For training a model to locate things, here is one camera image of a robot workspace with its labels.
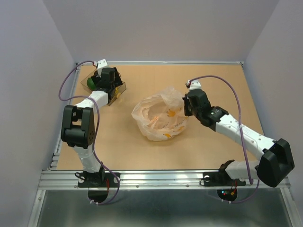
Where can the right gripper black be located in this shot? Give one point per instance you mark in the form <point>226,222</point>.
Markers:
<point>187,111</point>

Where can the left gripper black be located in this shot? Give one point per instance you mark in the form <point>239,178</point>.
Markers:
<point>116,78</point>

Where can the yellow pear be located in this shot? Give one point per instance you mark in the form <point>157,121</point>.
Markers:
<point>117,94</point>

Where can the green avocado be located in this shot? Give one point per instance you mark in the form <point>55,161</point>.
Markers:
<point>91,84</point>

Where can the translucent plastic bag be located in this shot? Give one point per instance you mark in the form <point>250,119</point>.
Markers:
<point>161,116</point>

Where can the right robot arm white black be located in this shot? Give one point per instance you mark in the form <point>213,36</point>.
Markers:
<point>274,160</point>

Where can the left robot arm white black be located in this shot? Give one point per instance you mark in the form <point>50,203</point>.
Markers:
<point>78,124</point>

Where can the clear plastic container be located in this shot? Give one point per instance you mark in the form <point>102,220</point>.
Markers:
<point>116,89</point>

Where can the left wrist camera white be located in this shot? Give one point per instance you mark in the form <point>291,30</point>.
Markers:
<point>100,65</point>

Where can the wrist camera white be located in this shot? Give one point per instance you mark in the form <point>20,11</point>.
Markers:
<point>100,65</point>
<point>192,85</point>

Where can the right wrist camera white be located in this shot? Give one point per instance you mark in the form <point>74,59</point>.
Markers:
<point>192,85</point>

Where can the aluminium front rail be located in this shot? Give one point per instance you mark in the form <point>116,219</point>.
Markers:
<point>131,180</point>

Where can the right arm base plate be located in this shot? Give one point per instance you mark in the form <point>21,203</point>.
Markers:
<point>228,190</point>

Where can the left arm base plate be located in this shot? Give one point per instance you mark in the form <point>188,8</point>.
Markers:
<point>111,179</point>

